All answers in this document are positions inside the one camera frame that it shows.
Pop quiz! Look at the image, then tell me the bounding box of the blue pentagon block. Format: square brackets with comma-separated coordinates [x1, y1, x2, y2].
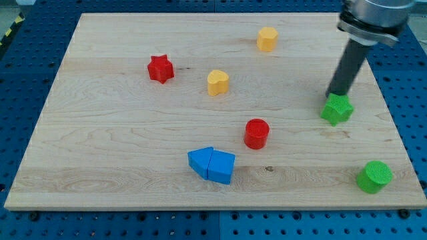
[207, 150, 236, 185]

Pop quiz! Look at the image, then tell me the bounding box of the yellow heart block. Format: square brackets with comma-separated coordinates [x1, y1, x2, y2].
[207, 69, 230, 96]

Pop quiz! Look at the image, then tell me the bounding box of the green star block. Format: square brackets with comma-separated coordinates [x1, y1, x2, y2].
[320, 93, 354, 127]

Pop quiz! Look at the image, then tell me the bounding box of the red cylinder block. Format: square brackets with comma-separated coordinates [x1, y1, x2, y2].
[244, 119, 270, 149]

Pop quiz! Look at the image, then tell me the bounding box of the yellow hexagon block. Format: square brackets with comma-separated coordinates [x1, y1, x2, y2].
[256, 27, 278, 52]

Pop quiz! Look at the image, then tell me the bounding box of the green cylinder block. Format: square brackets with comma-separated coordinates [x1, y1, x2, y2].
[356, 161, 393, 194]

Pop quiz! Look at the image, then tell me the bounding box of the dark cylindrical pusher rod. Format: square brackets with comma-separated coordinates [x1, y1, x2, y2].
[325, 39, 370, 97]

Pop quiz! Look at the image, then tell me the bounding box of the blue triangle block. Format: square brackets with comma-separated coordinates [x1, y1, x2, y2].
[187, 147, 214, 180]

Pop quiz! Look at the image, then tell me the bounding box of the red star block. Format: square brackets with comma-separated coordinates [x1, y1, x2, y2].
[147, 55, 174, 84]

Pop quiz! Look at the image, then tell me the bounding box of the light wooden board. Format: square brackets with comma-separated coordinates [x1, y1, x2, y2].
[5, 13, 426, 211]

